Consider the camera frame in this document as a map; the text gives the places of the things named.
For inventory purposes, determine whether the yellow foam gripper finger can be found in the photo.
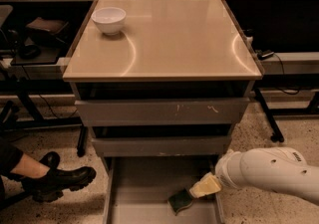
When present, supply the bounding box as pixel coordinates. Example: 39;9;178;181
189;172;221;198

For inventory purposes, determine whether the green and yellow sponge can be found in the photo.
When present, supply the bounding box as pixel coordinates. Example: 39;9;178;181
167;189;193;215

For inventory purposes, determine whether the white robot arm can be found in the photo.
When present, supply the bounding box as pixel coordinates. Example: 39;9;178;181
189;147;319;205

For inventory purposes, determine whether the grey middle drawer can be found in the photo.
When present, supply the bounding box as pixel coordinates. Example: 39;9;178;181
92;135;231;157

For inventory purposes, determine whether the grey open bottom drawer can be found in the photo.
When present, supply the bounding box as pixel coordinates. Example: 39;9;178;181
103;156;224;224

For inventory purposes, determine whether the grey top drawer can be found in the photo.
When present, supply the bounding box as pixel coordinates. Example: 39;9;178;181
75;98;248;126

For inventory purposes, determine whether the grey drawer cabinet with counter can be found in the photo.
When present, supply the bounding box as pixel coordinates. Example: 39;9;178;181
62;0;264;224

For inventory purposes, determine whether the black table leg right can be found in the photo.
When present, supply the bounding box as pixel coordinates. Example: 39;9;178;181
254;89;284;142

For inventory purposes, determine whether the black table leg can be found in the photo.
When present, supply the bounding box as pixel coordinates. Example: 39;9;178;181
254;89;284;142
77;126;88;157

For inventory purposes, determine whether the black table leg left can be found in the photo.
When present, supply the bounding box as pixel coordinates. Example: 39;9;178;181
77;126;88;157

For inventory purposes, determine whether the black shoe behind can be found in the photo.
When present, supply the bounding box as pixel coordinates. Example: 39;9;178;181
7;151;60;181

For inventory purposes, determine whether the black chunky shoe front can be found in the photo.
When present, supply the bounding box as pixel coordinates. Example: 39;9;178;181
22;166;96;203

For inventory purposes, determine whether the white ceramic bowl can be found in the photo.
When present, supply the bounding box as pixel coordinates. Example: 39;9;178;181
91;7;127;35

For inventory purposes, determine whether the person's leg in black trousers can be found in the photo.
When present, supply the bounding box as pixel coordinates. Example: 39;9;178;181
0;139;50;193

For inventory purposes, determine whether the black device on left shelf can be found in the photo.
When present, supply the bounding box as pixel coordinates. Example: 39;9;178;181
11;17;70;66

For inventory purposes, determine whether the small black adapter with cable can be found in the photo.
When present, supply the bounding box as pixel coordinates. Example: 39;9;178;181
257;50;274;61

